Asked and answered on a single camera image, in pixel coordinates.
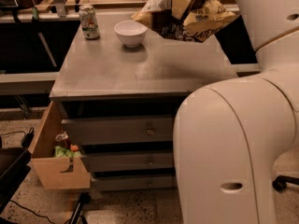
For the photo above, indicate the brown yellow chip bag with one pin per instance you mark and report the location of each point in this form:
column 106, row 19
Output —
column 185, row 20

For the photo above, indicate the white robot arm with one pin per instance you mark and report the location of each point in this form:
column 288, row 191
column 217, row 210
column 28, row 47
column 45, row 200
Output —
column 227, row 135

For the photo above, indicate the white bowl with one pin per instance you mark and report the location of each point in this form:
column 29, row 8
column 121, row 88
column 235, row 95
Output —
column 130, row 33

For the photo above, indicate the green snack bag in drawer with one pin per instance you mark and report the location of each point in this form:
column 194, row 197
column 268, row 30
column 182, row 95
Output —
column 65, row 152

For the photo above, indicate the green white soda can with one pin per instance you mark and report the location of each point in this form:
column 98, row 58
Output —
column 88, row 22

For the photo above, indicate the grey drawer cabinet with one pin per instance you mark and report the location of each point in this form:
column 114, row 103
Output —
column 119, row 104

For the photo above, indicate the orange item in drawer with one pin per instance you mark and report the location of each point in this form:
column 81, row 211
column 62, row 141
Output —
column 74, row 148

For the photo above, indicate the black chair base leg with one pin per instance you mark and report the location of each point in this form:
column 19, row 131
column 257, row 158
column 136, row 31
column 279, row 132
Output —
column 280, row 183

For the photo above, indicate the open wooden side drawer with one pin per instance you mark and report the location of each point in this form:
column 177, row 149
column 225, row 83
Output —
column 55, row 172

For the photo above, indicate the black equipment at left edge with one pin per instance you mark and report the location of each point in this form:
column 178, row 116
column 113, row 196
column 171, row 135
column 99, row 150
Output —
column 13, row 169

